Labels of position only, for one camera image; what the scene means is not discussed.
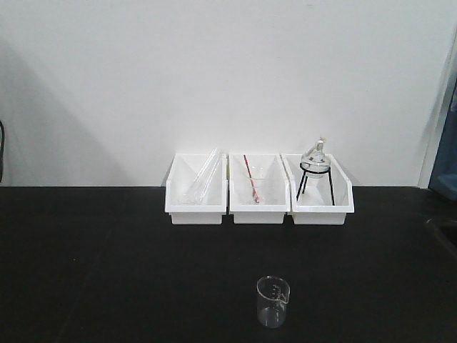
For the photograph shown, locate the red white striped rod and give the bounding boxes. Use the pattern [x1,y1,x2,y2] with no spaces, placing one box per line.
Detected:
[243,154,260,204]

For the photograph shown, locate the left white plastic bin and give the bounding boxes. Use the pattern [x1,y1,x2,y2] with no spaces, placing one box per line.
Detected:
[165,154,228,224]

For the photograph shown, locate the middle white plastic bin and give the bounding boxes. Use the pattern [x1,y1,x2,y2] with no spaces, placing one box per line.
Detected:
[228,154,291,224]

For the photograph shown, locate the blue cabinet at right edge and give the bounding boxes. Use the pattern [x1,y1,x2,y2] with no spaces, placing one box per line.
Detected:
[428,86,456,202]

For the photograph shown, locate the white plastic bin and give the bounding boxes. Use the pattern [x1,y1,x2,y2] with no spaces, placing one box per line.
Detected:
[165,154,228,224]
[228,154,291,224]
[281,154,354,225]

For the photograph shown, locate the black cable at left edge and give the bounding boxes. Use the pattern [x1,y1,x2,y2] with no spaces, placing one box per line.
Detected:
[0,119,7,186]

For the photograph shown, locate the black wire tripod stand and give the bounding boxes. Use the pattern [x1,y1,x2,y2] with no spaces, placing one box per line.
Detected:
[296,162,336,206]

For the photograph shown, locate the right white plastic bin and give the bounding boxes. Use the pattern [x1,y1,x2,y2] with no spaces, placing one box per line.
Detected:
[281,154,354,225]

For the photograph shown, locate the glass alcohol burner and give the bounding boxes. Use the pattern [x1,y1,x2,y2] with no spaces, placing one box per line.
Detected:
[300,138,331,179]

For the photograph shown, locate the small glass beaker in bin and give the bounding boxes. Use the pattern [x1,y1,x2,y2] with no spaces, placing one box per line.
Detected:
[249,164,267,181]

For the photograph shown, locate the clear glass beaker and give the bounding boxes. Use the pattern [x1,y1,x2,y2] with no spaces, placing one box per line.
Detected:
[256,276,291,329]

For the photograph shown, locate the clear glass test tubes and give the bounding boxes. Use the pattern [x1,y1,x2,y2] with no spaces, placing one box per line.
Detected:
[182,148,223,205]

